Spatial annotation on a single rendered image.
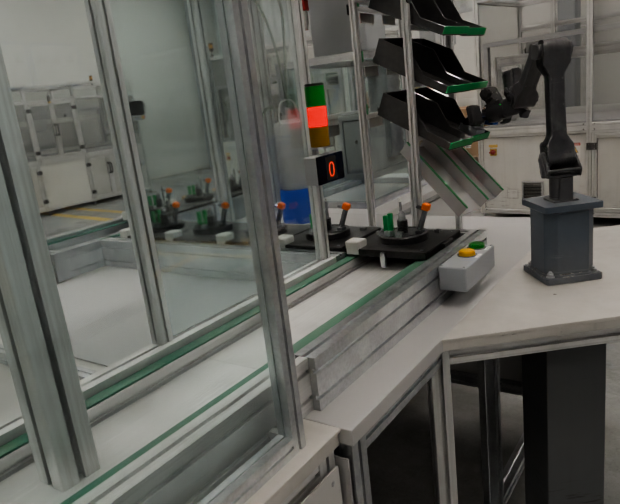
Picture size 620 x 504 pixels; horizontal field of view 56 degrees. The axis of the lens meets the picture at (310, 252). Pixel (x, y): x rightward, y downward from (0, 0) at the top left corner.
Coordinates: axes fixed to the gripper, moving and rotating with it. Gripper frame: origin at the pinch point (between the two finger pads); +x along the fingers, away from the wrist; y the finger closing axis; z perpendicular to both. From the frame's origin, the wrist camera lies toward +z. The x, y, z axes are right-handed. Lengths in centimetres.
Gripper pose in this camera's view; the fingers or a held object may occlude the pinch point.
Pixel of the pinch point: (476, 119)
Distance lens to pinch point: 200.0
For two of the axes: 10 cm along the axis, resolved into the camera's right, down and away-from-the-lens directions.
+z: -2.0, -9.8, -0.1
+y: -8.0, 1.7, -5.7
